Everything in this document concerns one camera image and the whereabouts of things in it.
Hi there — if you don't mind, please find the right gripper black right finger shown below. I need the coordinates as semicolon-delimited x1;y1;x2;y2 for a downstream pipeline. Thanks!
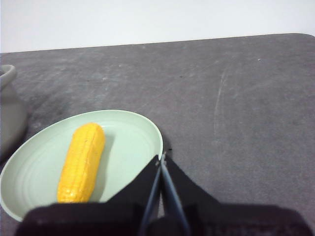
162;153;310;236

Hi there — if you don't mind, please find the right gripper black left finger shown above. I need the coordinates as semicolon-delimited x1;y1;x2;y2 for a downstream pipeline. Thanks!
15;154;162;236

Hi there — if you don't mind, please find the yellow corn cob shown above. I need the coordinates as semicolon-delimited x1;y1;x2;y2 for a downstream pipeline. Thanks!
57;122;106;205

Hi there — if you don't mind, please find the pale green round plate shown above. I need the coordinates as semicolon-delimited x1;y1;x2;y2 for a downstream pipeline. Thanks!
0;109;164;222

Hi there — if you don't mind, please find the pale green electric steamer pot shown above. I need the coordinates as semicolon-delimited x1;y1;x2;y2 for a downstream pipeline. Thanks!
0;64;29;162

